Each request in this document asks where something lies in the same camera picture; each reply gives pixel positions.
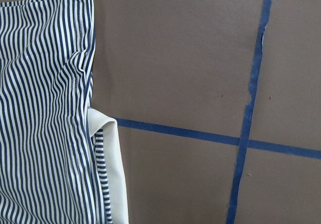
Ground navy white striped polo shirt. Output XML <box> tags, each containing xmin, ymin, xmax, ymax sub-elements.
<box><xmin>1</xmin><ymin>0</ymin><xmax>129</xmax><ymax>223</ymax></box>

